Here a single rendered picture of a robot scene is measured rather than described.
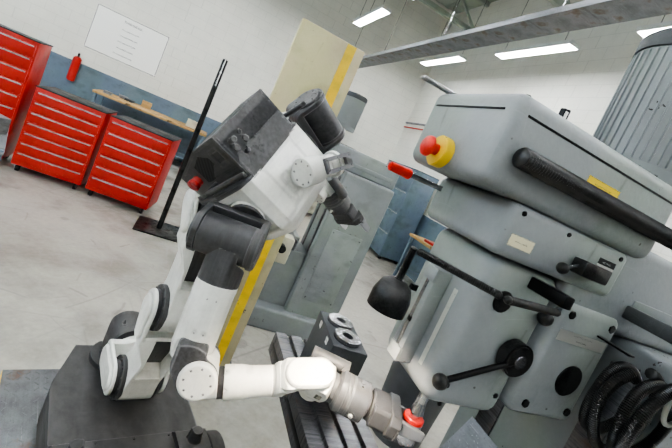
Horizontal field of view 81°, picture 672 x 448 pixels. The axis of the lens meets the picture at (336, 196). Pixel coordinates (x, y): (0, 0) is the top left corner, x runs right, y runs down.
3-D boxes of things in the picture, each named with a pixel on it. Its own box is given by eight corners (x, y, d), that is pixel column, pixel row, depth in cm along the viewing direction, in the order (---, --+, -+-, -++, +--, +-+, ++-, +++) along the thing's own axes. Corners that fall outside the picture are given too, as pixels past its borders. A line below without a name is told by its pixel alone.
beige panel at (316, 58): (147, 382, 230) (302, 6, 206) (155, 342, 267) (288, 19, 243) (232, 396, 249) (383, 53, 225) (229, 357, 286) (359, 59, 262)
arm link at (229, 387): (271, 408, 83) (174, 413, 78) (268, 384, 93) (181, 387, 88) (276, 358, 83) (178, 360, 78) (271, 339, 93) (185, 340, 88)
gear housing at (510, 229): (493, 253, 68) (519, 201, 67) (422, 214, 90) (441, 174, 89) (610, 301, 80) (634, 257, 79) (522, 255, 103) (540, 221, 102)
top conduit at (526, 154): (523, 168, 60) (533, 147, 60) (504, 164, 64) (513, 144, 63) (682, 253, 76) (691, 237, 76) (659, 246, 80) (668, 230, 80)
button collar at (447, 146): (437, 167, 71) (452, 136, 71) (421, 161, 77) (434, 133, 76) (446, 171, 72) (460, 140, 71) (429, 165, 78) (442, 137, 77)
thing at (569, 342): (509, 414, 79) (569, 301, 76) (442, 343, 102) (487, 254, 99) (570, 426, 86) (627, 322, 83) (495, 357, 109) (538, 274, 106)
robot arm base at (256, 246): (179, 262, 84) (185, 225, 77) (205, 224, 94) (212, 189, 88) (246, 286, 85) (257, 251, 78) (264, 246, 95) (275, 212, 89)
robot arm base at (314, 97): (272, 115, 108) (296, 119, 99) (302, 85, 112) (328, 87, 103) (300, 154, 117) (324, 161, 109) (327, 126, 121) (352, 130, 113)
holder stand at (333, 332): (308, 399, 119) (334, 341, 117) (299, 355, 140) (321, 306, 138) (343, 407, 122) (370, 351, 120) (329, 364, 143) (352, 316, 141)
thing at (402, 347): (394, 360, 80) (438, 269, 78) (386, 349, 84) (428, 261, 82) (409, 364, 82) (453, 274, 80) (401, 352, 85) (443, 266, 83)
